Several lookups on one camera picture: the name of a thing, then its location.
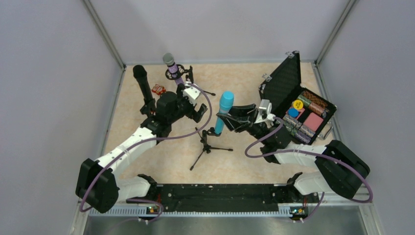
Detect teal microphone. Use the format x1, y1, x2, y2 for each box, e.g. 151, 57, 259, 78
214, 91, 234, 135

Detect round base microphone stand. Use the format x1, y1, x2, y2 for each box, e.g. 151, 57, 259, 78
140, 98, 163, 130

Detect small black tripod stand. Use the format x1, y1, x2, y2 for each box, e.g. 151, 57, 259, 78
189, 127, 233, 171

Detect shock mount tripod stand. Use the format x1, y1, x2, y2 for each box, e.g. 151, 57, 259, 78
165, 64, 194, 85

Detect purple glitter microphone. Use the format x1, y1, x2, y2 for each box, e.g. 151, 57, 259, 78
162, 53, 185, 85

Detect black microphone orange end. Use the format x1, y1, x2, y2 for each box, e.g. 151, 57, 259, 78
133, 65, 153, 103

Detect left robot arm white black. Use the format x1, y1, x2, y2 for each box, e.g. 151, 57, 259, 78
75, 87, 211, 213

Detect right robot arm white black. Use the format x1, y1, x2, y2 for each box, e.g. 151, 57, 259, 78
217, 104, 373, 203

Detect red owl toy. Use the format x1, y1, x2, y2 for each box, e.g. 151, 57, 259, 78
151, 84, 166, 95

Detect blue round chip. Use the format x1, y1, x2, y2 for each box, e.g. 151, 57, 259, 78
287, 108, 300, 118

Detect yellow round chip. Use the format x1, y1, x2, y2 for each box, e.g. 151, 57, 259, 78
292, 99, 304, 110

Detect black foam lined case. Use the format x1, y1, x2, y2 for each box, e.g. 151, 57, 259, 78
258, 50, 337, 145

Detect pink card box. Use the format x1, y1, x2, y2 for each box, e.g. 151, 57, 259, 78
303, 113, 323, 132

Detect poker chip rolls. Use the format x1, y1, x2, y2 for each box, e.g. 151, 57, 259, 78
283, 90, 330, 144

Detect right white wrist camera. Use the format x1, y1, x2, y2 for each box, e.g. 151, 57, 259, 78
255, 99, 275, 124

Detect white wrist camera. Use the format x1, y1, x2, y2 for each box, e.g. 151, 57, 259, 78
183, 81, 201, 106
255, 99, 275, 124

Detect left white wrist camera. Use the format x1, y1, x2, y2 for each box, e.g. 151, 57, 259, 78
183, 81, 201, 106

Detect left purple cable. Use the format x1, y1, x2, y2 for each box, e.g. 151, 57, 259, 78
79, 82, 213, 224

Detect purple cable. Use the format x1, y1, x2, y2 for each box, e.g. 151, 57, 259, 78
244, 117, 374, 223
79, 82, 213, 224

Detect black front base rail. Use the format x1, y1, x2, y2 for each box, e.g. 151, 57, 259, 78
147, 184, 295, 212

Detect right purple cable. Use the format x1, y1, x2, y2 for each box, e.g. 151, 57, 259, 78
244, 117, 374, 223

